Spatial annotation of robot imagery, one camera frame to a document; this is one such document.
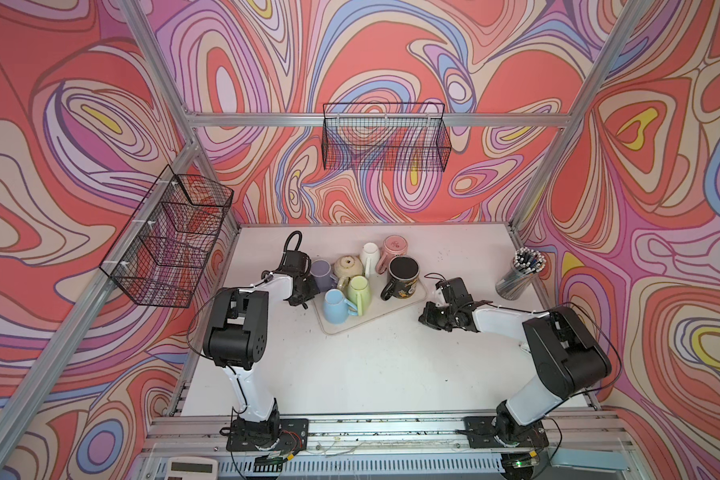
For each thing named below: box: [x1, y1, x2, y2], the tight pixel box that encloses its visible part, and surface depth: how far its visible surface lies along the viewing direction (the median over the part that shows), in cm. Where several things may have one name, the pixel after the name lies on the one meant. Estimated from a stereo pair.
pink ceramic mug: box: [376, 234, 409, 274], surface depth 101 cm
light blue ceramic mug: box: [323, 288, 359, 325], surface depth 90 cm
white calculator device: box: [167, 456, 219, 480], surface depth 68 cm
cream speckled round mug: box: [334, 255, 364, 291], surface depth 98 cm
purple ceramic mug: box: [310, 258, 337, 291], surface depth 98 cm
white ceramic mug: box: [360, 242, 381, 278], surface depth 101 cm
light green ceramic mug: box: [347, 275, 371, 317], surface depth 93 cm
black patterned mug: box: [380, 256, 420, 301], surface depth 95 cm
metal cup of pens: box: [495, 247, 547, 301], surface depth 90 cm
